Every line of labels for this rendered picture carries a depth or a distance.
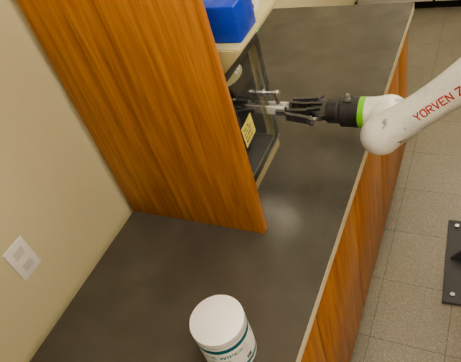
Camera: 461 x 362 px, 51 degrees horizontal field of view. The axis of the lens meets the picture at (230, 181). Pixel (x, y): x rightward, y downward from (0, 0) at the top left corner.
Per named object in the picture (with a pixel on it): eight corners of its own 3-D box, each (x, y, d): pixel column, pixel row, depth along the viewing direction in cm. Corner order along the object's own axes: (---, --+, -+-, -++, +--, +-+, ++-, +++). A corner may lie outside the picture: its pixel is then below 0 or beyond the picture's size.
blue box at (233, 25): (204, 44, 117) (193, 8, 111) (220, 23, 123) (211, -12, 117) (241, 43, 113) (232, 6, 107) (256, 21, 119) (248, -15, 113)
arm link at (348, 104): (357, 136, 144) (364, 117, 149) (355, 104, 136) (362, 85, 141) (337, 134, 146) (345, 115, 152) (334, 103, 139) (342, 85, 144)
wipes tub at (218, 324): (197, 366, 120) (179, 336, 110) (219, 320, 127) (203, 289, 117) (245, 382, 114) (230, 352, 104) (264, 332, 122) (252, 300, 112)
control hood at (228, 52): (207, 86, 122) (195, 51, 116) (253, 21, 142) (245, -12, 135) (248, 87, 117) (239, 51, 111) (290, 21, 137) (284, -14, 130)
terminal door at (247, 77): (245, 197, 151) (211, 90, 124) (278, 134, 169) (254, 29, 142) (248, 197, 150) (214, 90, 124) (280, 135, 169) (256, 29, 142)
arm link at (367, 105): (412, 123, 144) (413, 88, 138) (405, 144, 134) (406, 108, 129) (364, 120, 150) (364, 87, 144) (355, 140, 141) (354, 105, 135)
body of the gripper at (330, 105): (343, 92, 145) (313, 91, 149) (335, 109, 140) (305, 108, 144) (345, 112, 150) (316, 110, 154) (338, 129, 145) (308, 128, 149)
